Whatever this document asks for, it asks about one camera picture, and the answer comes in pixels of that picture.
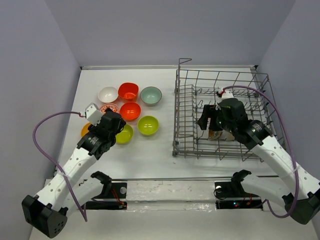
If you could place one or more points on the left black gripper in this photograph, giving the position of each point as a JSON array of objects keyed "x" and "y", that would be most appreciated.
[{"x": 121, "y": 125}]

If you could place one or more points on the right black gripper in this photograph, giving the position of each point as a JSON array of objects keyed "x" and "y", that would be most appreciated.
[{"x": 210, "y": 111}]

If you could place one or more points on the grey wire dish rack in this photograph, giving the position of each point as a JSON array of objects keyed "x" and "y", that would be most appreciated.
[{"x": 195, "y": 87}]

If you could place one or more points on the lime green bowl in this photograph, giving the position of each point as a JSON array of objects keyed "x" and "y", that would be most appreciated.
[
  {"x": 148, "y": 125},
  {"x": 125, "y": 135}
]

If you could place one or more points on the beige painted ceramic bowl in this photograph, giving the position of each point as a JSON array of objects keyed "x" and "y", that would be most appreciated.
[{"x": 214, "y": 134}]

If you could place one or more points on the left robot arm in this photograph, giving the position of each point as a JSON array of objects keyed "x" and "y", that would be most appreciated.
[{"x": 48, "y": 210}]

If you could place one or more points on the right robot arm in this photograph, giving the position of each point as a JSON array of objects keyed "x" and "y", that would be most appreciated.
[{"x": 300, "y": 193}]

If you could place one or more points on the yellow bowl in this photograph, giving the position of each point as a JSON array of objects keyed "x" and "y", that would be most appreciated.
[{"x": 85, "y": 130}]

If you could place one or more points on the red white patterned bowl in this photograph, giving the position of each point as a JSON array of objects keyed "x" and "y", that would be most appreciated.
[{"x": 110, "y": 106}]

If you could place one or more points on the orange round bowl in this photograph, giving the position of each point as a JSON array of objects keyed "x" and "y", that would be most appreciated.
[{"x": 130, "y": 111}]

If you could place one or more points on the small white bowl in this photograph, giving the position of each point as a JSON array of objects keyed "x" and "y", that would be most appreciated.
[{"x": 108, "y": 94}]

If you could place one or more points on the orange square bowl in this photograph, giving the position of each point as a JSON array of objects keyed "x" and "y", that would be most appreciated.
[{"x": 128, "y": 92}]

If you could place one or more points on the pale green ceramic bowl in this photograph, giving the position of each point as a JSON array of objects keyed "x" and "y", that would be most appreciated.
[{"x": 151, "y": 95}]

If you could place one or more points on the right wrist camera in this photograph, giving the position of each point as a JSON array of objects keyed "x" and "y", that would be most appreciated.
[{"x": 224, "y": 94}]

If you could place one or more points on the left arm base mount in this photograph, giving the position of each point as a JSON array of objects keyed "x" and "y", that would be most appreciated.
[{"x": 111, "y": 195}]

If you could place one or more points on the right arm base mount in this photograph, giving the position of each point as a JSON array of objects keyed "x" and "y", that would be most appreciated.
[{"x": 230, "y": 195}]

